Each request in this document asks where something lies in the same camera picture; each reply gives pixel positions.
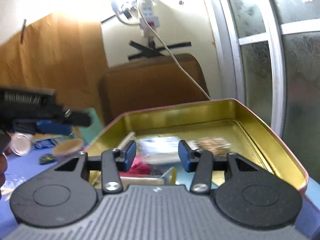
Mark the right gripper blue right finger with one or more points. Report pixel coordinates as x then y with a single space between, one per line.
186 155

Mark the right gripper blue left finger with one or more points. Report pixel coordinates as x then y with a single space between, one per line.
127 156

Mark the pink crocheted soft item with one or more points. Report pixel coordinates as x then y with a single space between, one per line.
139 167

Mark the person's left hand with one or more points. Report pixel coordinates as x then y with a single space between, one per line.
3 168

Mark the clear plastic lidded container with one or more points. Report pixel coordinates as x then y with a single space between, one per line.
21 144

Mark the blue green carton box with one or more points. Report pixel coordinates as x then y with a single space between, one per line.
45 141

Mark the pink macaron biscuit tin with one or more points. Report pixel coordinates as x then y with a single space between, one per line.
228 118

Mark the teal plastic mug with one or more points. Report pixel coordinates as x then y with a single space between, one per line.
87 134

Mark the dark green wrapped packet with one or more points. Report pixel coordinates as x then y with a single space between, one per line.
46 159

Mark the instant noodle cup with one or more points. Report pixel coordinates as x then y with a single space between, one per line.
67 149

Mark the blue patterned tablecloth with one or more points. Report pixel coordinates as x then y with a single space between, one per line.
22 168

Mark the wooden board panel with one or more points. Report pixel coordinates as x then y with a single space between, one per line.
60 53

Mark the brown chair back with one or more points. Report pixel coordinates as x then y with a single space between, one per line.
150 83

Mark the black tape cross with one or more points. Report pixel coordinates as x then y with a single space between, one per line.
151 50

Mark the frosted glass door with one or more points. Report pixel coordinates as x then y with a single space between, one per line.
273 52

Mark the white power strip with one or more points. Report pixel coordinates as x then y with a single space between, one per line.
149 22

